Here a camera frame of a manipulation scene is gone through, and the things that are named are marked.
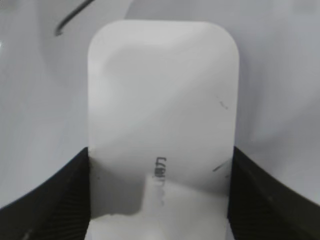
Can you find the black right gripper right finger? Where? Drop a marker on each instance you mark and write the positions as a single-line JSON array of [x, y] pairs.
[[262, 208]]

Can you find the white rectangular board eraser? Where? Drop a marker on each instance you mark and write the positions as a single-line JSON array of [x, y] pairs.
[[162, 103]]

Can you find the white whiteboard with grey frame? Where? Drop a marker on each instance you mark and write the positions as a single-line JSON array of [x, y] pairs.
[[43, 82]]

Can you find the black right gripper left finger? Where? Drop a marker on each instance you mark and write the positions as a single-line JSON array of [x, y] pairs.
[[59, 209]]

